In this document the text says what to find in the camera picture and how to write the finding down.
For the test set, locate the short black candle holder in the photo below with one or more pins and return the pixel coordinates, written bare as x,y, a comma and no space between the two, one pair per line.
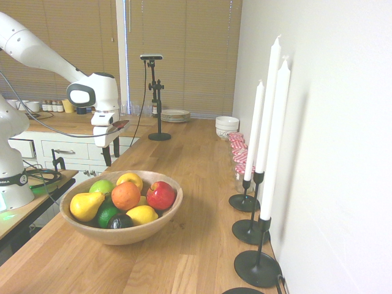
243,203

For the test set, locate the white taper candle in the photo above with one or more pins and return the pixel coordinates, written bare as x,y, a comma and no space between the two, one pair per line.
269,107
254,131
275,137

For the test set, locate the dark avocado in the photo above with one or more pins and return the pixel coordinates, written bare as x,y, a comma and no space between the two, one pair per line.
120,221

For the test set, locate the black round base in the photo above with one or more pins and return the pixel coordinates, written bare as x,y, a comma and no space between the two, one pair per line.
242,291

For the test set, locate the white patterned ceramic bowl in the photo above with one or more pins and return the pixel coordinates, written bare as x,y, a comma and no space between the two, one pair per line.
225,134

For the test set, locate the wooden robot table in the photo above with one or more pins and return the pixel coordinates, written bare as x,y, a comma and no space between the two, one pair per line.
27,211

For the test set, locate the brown window blind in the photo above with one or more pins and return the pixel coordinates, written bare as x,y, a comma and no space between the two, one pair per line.
190,61
61,30

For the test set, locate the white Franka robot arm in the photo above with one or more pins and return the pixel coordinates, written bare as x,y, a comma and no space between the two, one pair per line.
36,52

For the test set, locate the green lime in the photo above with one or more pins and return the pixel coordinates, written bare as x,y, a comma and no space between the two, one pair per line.
105,214

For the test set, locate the white mug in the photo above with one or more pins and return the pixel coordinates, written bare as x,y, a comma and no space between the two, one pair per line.
33,107
21,104

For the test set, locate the small spice jar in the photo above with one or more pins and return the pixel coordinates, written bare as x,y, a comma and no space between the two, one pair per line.
59,107
44,106
54,106
49,106

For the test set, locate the white plate stack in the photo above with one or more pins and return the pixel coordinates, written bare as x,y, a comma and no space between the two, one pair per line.
175,114

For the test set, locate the yellow apple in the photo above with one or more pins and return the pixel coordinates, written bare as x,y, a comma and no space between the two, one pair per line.
131,178

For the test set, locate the glass jar red checked lid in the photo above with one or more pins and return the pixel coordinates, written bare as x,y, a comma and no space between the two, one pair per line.
240,159
235,136
240,180
237,144
239,152

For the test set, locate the green apple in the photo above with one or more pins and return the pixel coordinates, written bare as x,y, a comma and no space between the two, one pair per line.
101,186

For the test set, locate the large yellow lemon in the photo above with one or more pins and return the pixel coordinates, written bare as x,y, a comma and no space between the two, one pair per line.
142,215

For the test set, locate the wooden fruit bowl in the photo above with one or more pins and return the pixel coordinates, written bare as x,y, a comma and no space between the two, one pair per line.
122,235

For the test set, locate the red apple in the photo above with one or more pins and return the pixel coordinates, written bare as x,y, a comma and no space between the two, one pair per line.
160,196

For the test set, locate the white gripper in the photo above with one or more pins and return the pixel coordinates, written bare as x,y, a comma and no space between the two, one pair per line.
105,141

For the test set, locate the grey stereo camera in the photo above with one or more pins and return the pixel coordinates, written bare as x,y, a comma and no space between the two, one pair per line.
151,57

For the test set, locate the black table clamp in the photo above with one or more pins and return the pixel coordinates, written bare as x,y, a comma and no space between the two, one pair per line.
55,159

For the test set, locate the tall black candle holder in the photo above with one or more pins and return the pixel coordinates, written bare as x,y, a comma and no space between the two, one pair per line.
248,232

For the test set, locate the yellow pear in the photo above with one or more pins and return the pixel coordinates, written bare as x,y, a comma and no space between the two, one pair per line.
84,206

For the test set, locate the clear drinking glass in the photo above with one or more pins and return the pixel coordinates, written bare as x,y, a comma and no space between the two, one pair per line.
131,108
123,109
140,108

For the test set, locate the white drawer cabinet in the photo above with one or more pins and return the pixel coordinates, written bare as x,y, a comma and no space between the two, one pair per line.
76,153

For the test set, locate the medium black candle holder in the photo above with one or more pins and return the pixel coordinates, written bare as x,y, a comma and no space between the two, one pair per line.
255,272

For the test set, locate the orange fruit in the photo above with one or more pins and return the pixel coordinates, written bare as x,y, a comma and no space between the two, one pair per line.
125,196

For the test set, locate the black camera stand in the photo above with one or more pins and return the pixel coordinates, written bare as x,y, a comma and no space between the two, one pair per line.
159,136

